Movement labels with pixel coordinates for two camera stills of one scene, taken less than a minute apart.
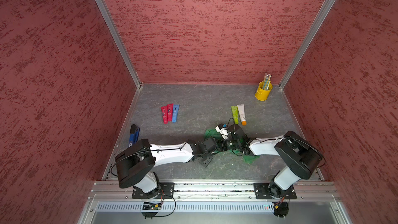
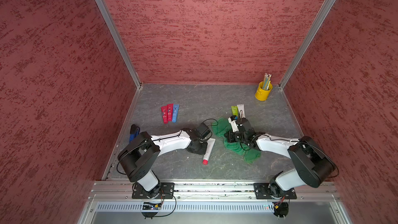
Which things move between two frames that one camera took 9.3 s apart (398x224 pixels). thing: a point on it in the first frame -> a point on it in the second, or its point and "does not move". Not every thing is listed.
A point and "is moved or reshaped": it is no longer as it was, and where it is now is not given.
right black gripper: [221, 142] -> [230, 138]
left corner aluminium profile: [103, 5] does not move
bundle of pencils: [266, 81] does not move
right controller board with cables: [281, 209] does not move
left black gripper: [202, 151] -> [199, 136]
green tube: [235, 113] does not move
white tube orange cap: [241, 108] does not move
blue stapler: [134, 133] does not move
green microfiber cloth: [213, 134] is moved or reshaped
